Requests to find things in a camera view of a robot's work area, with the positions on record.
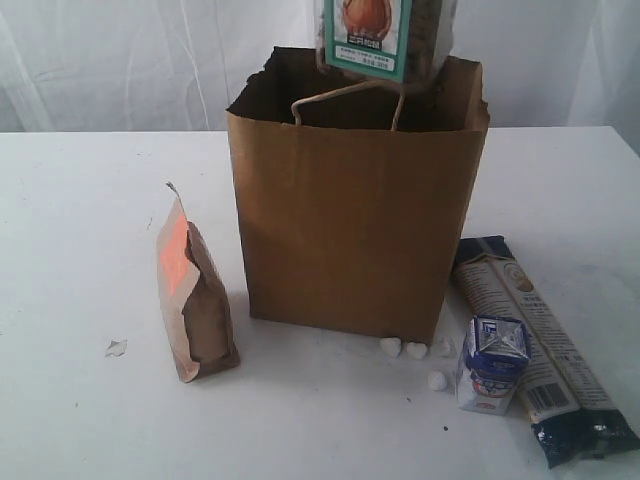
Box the brown coffee pouch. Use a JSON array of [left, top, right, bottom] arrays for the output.
[[156, 195, 240, 383]]

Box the milk carton blue white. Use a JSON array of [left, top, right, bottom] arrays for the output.
[[455, 315, 532, 415]]

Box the nut jar gold lid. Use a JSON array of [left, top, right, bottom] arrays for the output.
[[314, 0, 458, 91]]

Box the brown paper bag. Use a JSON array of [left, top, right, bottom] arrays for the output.
[[227, 47, 489, 343]]

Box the torn label scrap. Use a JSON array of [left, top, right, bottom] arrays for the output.
[[105, 339, 128, 358]]

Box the white curtain backdrop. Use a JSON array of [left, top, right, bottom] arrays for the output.
[[1, 1, 639, 145]]

